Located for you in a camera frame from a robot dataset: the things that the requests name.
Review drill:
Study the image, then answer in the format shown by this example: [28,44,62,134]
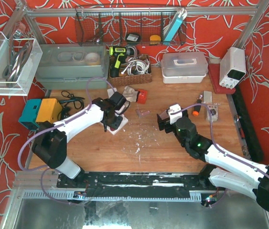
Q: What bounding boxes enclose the yellow box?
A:
[36,98,62,131]

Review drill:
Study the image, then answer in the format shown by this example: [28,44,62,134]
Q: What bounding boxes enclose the clear acrylic wall bin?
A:
[0,32,43,96]

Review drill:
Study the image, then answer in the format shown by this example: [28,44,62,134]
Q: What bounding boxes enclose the blue white book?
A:
[163,8,188,45]

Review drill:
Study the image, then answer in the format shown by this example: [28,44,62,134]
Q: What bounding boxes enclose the white cables in basket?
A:
[122,59,151,76]

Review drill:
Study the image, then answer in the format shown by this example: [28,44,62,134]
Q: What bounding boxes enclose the purple cable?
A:
[19,76,116,206]
[179,103,269,208]

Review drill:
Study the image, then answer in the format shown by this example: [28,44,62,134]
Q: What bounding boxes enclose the teal box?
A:
[18,99,42,130]

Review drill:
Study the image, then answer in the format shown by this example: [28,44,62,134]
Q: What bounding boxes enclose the white power supply unit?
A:
[219,47,246,89]

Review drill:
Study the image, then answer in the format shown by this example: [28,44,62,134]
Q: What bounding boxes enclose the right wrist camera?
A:
[167,104,188,125]

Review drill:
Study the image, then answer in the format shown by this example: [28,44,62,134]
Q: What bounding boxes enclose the red mat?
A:
[207,62,237,94]

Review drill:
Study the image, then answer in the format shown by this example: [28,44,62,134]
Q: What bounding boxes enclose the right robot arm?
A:
[157,115,269,212]

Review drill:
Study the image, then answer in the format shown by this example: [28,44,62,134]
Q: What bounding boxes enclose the packaged dial gauge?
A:
[205,103,221,123]

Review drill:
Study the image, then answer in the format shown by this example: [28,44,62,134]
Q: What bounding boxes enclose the clear plastic spring bin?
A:
[159,110,169,120]

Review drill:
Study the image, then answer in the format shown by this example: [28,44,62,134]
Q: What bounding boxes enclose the black wire shelf basket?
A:
[75,3,187,46]

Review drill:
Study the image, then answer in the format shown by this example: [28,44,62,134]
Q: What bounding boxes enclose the white lidded storage box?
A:
[161,52,208,84]

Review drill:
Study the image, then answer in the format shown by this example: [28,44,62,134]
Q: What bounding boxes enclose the red plastic block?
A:
[137,89,148,104]

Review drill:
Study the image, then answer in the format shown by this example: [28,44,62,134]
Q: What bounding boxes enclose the beige work glove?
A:
[122,86,139,102]

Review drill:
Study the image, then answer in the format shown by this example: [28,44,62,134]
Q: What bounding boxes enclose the small metal plate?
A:
[203,91,212,104]

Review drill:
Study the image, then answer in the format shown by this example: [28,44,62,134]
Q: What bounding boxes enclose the yellow tape measure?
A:
[150,34,161,45]

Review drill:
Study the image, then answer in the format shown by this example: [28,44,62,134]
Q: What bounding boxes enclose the grey plastic toolbox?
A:
[35,44,109,90]

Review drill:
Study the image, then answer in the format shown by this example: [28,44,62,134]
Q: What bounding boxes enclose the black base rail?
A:
[56,172,216,199]

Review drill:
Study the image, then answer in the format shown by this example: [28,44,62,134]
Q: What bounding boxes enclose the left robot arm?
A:
[32,92,130,182]

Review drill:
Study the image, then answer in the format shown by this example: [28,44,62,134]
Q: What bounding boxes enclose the wicker basket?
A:
[108,54,152,87]

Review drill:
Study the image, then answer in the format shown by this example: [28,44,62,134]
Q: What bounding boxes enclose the green cordless drill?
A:
[109,46,135,78]

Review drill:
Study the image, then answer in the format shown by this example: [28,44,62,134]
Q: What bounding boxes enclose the orange handled screwdriver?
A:
[192,94,203,116]

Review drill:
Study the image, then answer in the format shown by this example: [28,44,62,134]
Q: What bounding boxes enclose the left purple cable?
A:
[19,76,116,206]

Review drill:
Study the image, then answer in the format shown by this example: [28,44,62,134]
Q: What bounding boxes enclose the white power adapter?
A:
[107,88,117,98]

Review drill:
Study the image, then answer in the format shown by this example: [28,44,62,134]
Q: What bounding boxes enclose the black power cable bundle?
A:
[57,90,86,120]

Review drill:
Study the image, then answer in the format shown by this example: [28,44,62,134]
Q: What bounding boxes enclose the white peg board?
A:
[108,114,129,135]

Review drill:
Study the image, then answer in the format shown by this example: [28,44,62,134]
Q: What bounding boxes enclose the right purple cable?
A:
[179,103,269,208]

